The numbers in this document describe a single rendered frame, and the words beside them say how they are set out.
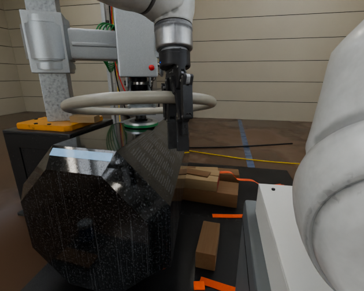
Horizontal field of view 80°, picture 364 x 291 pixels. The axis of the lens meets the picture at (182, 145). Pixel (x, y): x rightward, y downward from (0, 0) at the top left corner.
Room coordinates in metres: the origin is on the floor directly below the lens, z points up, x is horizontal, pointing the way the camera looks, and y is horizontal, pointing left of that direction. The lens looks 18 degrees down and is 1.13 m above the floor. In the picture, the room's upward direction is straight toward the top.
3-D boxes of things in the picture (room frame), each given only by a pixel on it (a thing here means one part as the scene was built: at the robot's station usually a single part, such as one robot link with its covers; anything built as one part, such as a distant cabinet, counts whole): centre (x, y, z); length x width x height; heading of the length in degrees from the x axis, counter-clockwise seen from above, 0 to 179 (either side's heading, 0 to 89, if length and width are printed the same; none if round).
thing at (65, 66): (1.82, 1.01, 1.35); 0.35 x 0.35 x 0.41
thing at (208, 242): (1.16, -0.18, 0.07); 0.30 x 0.12 x 0.12; 166
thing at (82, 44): (1.88, 0.83, 1.36); 0.74 x 0.34 x 0.25; 109
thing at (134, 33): (1.46, 0.28, 1.32); 0.36 x 0.22 x 0.45; 12
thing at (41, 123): (1.82, 1.01, 0.76); 0.49 x 0.49 x 0.05; 78
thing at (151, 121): (1.38, 0.26, 0.85); 0.21 x 0.21 x 0.01
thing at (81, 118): (1.72, 0.78, 0.81); 0.20 x 0.10 x 0.05; 86
